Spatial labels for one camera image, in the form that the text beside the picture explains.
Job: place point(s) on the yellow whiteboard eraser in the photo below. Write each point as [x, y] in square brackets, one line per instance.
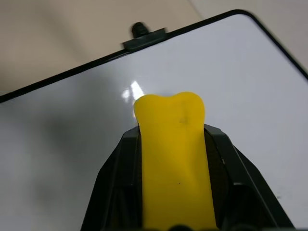
[175, 156]

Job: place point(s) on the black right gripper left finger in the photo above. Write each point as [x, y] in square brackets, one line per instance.
[115, 183]

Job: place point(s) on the black-framed whiteboard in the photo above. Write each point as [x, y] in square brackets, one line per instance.
[228, 79]

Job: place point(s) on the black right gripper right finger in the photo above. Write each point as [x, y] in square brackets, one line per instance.
[240, 178]

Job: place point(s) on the black whiteboard clamp with knob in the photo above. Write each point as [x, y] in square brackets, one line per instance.
[142, 37]

